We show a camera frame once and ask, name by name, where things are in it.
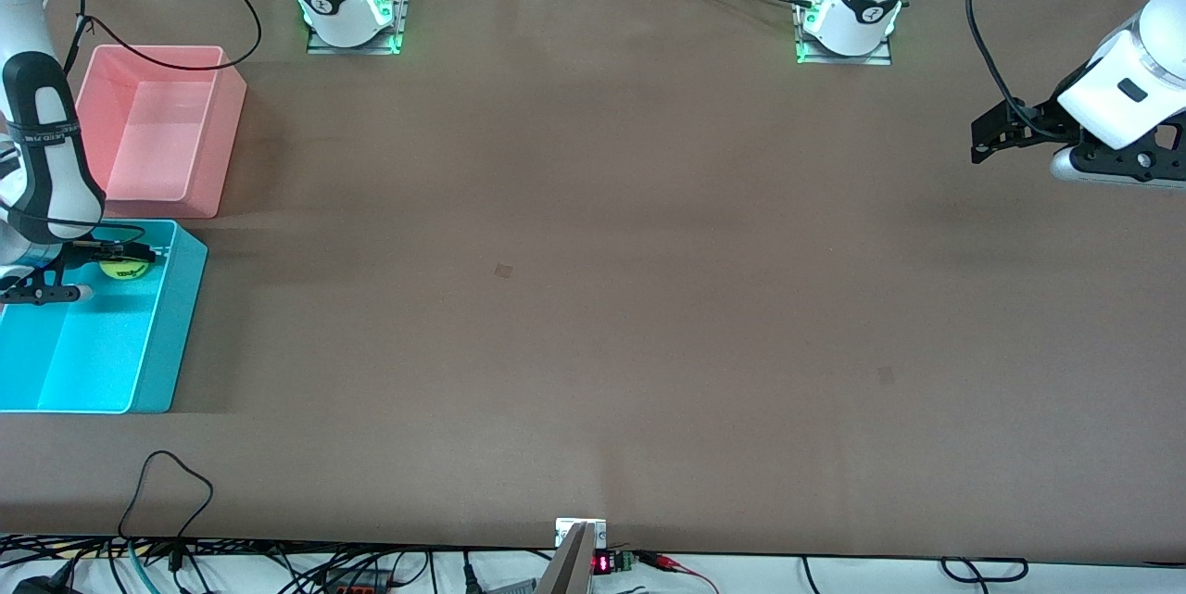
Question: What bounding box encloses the black power plug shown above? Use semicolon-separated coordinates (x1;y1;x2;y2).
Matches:
11;560;77;594

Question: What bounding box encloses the flat black cable loop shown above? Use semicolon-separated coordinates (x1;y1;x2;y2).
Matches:
940;557;1029;583

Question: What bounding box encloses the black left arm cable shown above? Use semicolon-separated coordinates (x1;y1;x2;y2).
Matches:
964;0;1066;139

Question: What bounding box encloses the teal cable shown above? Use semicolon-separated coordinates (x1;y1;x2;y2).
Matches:
128;538;155;594

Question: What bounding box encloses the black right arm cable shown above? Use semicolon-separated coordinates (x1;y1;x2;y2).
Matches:
42;0;263;73

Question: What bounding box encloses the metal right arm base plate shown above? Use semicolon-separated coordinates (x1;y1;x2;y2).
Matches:
306;0;415;56

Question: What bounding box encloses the small white mounting plate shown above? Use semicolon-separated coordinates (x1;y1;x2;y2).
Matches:
556;518;608;547

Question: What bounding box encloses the thin black looped cable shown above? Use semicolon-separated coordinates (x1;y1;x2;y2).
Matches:
116;450;216;572

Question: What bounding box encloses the grey angled metal bar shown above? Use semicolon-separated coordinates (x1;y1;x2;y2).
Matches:
536;523;597;594

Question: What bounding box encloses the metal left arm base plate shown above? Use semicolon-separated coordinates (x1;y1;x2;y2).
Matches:
793;0;893;67

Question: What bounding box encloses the red clip wire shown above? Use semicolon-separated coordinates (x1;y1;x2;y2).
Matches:
639;551;722;594

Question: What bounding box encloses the pink plastic bin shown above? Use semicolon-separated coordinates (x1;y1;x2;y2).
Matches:
74;44;249;220

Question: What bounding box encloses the blue plastic bin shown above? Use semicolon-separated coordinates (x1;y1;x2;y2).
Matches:
0;219;208;415

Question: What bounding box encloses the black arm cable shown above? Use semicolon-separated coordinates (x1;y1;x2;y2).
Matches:
42;0;263;73
964;0;1066;139

